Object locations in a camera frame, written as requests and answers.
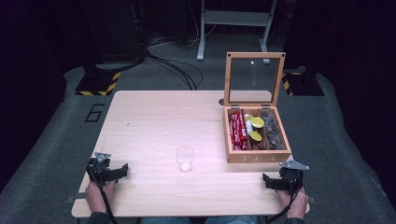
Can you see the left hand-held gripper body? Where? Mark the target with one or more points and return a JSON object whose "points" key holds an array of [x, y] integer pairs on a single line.
{"points": [[100, 171]]}

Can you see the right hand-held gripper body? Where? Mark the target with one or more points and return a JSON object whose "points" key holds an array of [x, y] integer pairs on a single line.
{"points": [[291, 178]]}

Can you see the person's left hand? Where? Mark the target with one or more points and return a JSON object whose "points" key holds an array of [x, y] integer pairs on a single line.
{"points": [[97, 196]]}

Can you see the person's right hand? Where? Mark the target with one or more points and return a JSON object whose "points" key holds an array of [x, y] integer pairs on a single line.
{"points": [[294, 204]]}

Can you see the wooden box with glass lid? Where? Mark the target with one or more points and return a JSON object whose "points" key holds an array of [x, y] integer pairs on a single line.
{"points": [[257, 155]]}

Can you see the dark wrapped snacks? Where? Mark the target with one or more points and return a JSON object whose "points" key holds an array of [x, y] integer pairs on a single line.
{"points": [[274, 130]]}

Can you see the white packet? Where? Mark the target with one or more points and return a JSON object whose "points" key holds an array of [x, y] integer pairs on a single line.
{"points": [[248, 125]]}

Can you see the row of red packets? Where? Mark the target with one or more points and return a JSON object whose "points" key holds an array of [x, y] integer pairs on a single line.
{"points": [[237, 129]]}

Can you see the clear plastic cup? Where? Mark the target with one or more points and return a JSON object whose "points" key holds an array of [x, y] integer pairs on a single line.
{"points": [[184, 159]]}

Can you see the black yellow striped stand base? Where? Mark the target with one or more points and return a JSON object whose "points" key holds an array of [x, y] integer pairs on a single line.
{"points": [[303, 83], [99, 83]]}

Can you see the white metal stand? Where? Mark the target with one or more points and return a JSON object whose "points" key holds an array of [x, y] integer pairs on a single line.
{"points": [[235, 18]]}

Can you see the grey metal table bracket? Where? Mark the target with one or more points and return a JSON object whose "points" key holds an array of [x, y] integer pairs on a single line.
{"points": [[75, 198]]}

